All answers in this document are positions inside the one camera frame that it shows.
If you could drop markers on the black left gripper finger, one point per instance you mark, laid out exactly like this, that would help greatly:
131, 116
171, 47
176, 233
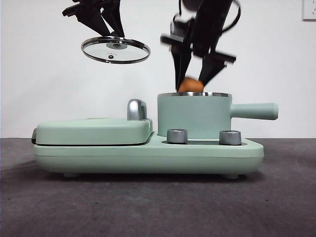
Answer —
93, 21
114, 19

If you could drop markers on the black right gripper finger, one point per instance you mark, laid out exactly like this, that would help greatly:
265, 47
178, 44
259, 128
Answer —
209, 70
182, 64

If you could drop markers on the brown potato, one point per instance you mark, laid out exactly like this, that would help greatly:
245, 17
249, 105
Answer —
191, 85

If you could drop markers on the glass lid with green knob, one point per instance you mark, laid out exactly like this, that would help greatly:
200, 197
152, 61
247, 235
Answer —
116, 45

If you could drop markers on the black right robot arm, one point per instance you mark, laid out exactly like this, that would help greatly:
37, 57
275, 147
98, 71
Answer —
207, 27

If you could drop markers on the silver control knob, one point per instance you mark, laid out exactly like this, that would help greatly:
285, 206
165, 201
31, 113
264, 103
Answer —
177, 136
229, 137

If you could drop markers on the green breakfast machine base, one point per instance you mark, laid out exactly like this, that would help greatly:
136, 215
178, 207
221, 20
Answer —
123, 158

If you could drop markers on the green griddle cover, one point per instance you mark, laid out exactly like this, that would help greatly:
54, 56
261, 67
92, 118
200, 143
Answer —
89, 132

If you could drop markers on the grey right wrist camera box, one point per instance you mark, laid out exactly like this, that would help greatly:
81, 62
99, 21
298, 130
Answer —
179, 30

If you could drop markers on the white wall socket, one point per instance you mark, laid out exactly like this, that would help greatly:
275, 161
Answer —
309, 10

